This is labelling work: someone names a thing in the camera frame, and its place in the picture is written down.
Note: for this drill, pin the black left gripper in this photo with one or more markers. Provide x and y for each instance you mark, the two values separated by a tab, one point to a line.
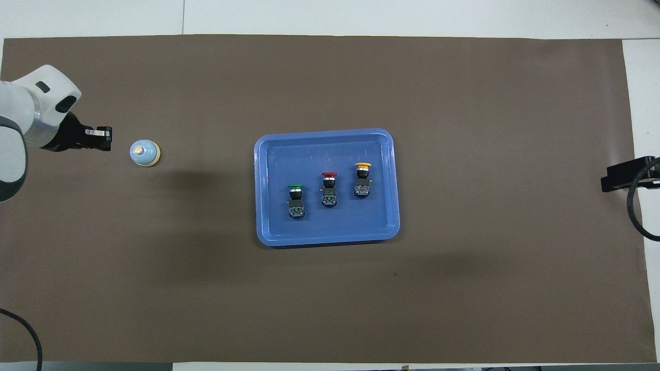
72	136

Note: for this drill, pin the green push button switch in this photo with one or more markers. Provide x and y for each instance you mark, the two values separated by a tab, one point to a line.
296	208

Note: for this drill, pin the red push button switch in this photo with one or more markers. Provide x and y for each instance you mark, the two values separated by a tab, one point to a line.
329	197

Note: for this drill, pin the yellow push button switch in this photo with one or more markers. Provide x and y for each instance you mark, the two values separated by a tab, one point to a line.
362	188

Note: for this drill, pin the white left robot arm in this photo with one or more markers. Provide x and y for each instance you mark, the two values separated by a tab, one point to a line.
15	108

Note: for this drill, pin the light blue desk bell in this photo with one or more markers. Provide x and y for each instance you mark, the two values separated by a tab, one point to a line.
144	153

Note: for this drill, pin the blue plastic tray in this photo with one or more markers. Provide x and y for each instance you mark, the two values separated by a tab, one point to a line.
330	149

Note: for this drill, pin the brown table mat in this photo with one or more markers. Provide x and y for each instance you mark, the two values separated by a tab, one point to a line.
330	299

